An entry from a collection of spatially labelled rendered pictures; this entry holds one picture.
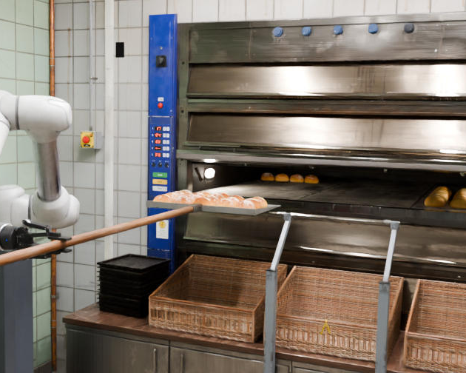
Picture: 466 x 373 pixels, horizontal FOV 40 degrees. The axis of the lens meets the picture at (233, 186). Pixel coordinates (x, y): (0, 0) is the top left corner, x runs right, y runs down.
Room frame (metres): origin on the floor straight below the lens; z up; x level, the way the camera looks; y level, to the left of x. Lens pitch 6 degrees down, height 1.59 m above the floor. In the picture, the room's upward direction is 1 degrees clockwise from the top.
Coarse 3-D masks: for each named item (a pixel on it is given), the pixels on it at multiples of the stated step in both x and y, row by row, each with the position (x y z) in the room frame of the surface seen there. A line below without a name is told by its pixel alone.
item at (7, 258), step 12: (156, 216) 2.53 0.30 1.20; (168, 216) 2.61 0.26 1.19; (108, 228) 2.22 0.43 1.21; (120, 228) 2.27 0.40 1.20; (132, 228) 2.36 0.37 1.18; (72, 240) 2.02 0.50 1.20; (84, 240) 2.08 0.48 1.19; (12, 252) 1.77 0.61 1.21; (24, 252) 1.81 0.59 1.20; (36, 252) 1.85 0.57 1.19; (0, 264) 1.72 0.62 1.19
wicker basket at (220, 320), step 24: (192, 264) 3.48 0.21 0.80; (216, 264) 3.42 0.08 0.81; (240, 264) 3.38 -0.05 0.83; (264, 264) 3.32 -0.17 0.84; (168, 288) 3.23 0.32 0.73; (192, 288) 3.44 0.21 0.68; (216, 288) 3.39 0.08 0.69; (240, 288) 3.34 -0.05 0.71; (264, 288) 3.29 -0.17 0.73; (168, 312) 3.24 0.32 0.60; (192, 312) 2.97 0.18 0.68; (216, 312) 2.93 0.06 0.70; (240, 312) 2.88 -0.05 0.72; (264, 312) 2.98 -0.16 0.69; (216, 336) 2.92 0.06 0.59; (240, 336) 2.88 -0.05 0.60
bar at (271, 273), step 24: (264, 216) 2.98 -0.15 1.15; (288, 216) 2.92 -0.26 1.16; (312, 216) 2.89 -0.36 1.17; (336, 216) 2.85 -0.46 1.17; (384, 288) 2.54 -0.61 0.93; (384, 312) 2.54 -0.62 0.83; (264, 336) 2.73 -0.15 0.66; (384, 336) 2.54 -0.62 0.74; (264, 360) 2.73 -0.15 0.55; (384, 360) 2.53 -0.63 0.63
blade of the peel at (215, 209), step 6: (150, 204) 3.01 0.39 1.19; (156, 204) 3.00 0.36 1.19; (162, 204) 2.99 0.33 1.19; (168, 204) 2.98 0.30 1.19; (174, 204) 2.97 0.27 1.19; (180, 204) 2.95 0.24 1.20; (186, 204) 2.94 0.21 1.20; (204, 210) 2.91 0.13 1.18; (210, 210) 2.90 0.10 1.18; (216, 210) 2.89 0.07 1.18; (222, 210) 2.87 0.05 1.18; (228, 210) 2.86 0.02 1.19; (234, 210) 2.85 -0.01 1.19; (240, 210) 2.84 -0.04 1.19; (246, 210) 2.83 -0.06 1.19; (252, 210) 2.82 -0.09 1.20; (258, 210) 2.85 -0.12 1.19; (264, 210) 2.92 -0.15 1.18
